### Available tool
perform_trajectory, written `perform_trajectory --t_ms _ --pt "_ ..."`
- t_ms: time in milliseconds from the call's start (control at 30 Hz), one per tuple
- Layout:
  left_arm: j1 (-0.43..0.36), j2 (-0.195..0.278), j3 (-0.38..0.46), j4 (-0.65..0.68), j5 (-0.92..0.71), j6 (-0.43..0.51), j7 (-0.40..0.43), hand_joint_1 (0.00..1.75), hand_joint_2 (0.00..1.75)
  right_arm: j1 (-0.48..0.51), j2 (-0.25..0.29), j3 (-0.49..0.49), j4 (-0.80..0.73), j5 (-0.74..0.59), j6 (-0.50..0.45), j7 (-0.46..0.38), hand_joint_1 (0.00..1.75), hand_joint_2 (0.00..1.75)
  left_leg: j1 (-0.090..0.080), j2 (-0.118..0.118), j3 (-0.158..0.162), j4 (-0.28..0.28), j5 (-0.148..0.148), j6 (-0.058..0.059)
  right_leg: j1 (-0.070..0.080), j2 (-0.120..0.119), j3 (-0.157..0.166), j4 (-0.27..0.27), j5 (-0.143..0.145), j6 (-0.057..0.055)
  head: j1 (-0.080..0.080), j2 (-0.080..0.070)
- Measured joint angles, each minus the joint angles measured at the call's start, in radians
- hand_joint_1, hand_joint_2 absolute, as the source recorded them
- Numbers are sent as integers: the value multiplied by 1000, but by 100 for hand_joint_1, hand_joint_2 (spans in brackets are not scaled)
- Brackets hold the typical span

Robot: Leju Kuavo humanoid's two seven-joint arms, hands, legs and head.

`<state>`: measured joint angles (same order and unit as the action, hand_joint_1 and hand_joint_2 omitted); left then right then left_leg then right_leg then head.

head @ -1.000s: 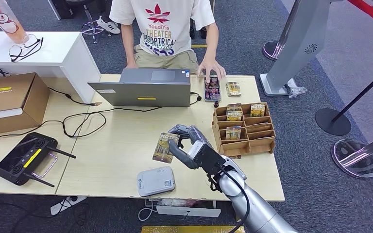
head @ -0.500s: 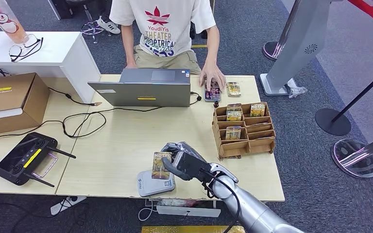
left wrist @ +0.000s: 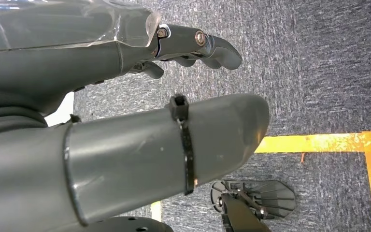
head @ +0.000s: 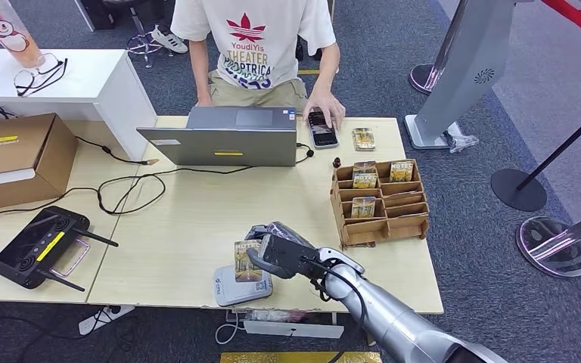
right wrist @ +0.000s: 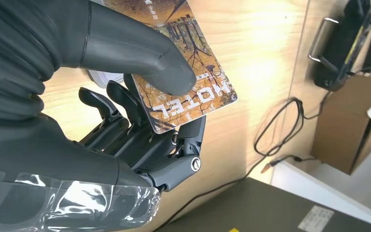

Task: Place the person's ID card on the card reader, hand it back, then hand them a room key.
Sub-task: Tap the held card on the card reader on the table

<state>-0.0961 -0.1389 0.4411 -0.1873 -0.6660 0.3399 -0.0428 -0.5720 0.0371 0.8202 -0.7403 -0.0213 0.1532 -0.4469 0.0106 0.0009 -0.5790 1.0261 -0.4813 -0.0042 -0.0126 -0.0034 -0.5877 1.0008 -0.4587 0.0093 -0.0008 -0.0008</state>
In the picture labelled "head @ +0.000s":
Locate person's left hand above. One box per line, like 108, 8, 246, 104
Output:
303, 88, 346, 132

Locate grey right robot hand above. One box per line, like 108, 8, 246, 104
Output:
244, 222, 318, 281

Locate wooden card organiser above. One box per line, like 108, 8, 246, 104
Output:
329, 159, 430, 249

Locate person's foot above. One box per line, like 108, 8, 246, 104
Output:
150, 25, 190, 54

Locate person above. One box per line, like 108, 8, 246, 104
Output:
169, 0, 346, 132

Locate black smartphone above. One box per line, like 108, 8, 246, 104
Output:
305, 109, 340, 150

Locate grey laptop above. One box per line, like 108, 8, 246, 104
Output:
136, 106, 299, 168

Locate stack of hotel cards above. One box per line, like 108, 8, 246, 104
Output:
352, 127, 377, 152

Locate chrome stool base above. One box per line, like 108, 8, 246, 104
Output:
126, 5, 163, 69

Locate pink wrapped package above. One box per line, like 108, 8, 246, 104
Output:
228, 309, 334, 324

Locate chrome stanchion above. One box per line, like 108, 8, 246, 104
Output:
516, 204, 581, 279
409, 0, 472, 96

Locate long white power strip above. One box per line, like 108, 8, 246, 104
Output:
242, 320, 345, 340

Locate white cabinet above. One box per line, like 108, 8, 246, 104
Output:
0, 48, 157, 163

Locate shiny yellow floor tape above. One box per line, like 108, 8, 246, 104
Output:
220, 351, 383, 363

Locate clear plastic wrap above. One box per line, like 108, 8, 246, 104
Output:
443, 131, 480, 154

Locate silver kiosk stand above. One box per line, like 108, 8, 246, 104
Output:
404, 0, 517, 151

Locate black-framed glasses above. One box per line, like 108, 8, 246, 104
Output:
14, 52, 69, 98

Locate brown cardboard box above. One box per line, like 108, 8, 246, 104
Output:
0, 113, 79, 212

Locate pink snowman drink cup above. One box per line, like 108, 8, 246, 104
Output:
0, 0, 46, 69

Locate clear purple-edged sleeve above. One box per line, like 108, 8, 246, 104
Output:
49, 237, 92, 280

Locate black stanchion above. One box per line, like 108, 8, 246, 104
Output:
490, 98, 581, 213

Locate black controller with antennas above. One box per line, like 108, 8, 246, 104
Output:
0, 206, 120, 293

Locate red barrier belt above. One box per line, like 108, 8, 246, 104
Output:
541, 0, 581, 48

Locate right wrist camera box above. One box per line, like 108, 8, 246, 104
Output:
259, 234, 322, 280

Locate black laptop charger cable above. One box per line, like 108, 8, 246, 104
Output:
295, 142, 315, 165

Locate long black looped cable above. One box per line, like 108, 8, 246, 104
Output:
0, 165, 254, 217

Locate black cable with brown plug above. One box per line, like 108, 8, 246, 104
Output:
75, 136, 160, 166

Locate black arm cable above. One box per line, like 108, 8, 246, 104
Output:
300, 256, 369, 363

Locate white cable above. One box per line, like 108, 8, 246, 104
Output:
214, 320, 247, 346

